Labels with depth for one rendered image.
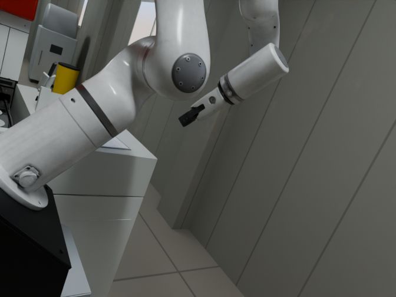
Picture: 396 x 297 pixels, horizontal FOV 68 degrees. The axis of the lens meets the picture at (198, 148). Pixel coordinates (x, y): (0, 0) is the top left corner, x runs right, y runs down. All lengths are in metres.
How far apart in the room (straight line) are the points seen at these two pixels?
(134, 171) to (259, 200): 1.30
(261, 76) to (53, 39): 5.70
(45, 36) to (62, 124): 5.71
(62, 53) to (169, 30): 5.78
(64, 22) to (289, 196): 5.38
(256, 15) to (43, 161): 0.53
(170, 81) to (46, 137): 0.24
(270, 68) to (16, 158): 0.55
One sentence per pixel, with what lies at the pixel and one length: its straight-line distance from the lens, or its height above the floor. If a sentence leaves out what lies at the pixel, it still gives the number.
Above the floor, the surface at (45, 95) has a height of 1.03.
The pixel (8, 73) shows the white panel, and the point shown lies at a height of 1.00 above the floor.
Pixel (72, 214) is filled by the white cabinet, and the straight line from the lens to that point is 0.99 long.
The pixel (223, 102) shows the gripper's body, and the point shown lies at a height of 1.23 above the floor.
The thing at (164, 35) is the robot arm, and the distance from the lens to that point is 0.56.
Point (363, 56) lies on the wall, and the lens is 1.96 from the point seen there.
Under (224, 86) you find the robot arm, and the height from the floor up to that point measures 1.26.
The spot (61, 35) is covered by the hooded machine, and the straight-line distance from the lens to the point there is 6.29.
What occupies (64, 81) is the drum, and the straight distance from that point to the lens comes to 5.69.
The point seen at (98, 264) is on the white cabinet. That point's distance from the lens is 1.16.
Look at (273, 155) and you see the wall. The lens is 2.08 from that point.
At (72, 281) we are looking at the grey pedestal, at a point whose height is 0.82.
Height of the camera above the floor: 1.27
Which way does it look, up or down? 13 degrees down
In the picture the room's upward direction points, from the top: 22 degrees clockwise
